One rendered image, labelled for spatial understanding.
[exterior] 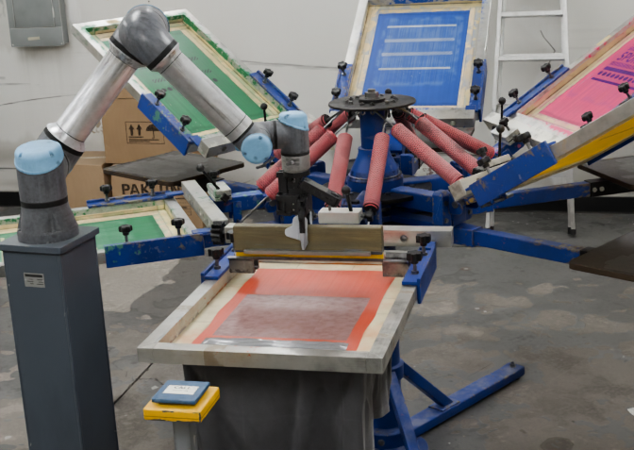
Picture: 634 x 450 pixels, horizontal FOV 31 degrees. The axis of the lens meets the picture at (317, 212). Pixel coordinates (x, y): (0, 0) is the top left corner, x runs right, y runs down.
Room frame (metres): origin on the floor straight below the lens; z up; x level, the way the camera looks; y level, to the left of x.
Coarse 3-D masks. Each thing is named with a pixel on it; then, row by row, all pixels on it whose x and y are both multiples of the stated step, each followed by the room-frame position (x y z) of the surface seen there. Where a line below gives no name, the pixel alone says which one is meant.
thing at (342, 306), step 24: (336, 288) 2.90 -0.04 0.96; (360, 288) 2.89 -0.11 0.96; (384, 288) 2.88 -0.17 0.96; (312, 312) 2.72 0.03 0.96; (336, 312) 2.71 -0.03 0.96; (360, 312) 2.70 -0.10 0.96; (288, 336) 2.57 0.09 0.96; (312, 336) 2.56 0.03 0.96; (336, 336) 2.55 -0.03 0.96; (360, 336) 2.54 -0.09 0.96
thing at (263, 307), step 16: (256, 272) 3.08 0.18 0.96; (272, 272) 3.07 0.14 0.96; (288, 272) 3.07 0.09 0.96; (304, 272) 3.06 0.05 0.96; (320, 272) 3.05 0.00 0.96; (256, 288) 2.94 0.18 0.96; (272, 288) 2.93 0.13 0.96; (288, 288) 2.93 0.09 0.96; (304, 288) 2.92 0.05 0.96; (240, 304) 2.82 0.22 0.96; (256, 304) 2.81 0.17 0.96; (272, 304) 2.80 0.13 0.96; (288, 304) 2.80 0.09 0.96; (224, 320) 2.71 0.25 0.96; (240, 320) 2.70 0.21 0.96; (256, 320) 2.69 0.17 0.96; (272, 320) 2.69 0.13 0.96; (288, 320) 2.68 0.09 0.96; (208, 336) 2.60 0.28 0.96; (224, 336) 2.59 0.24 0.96; (240, 336) 2.59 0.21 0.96; (256, 336) 2.58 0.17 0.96; (272, 336) 2.58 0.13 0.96
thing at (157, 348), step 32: (384, 256) 3.08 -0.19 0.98; (416, 288) 2.79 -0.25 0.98; (160, 352) 2.45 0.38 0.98; (192, 352) 2.43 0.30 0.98; (224, 352) 2.41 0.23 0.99; (256, 352) 2.39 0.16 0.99; (288, 352) 2.38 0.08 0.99; (320, 352) 2.37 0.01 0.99; (352, 352) 2.36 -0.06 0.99; (384, 352) 2.35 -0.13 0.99
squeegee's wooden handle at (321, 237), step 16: (240, 224) 2.93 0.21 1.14; (256, 224) 2.93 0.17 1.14; (272, 224) 2.92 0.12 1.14; (288, 224) 2.91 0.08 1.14; (240, 240) 2.92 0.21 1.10; (256, 240) 2.91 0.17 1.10; (272, 240) 2.90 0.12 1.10; (288, 240) 2.89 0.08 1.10; (320, 240) 2.86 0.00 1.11; (336, 240) 2.85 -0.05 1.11; (352, 240) 2.84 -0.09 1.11; (368, 240) 2.83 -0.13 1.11
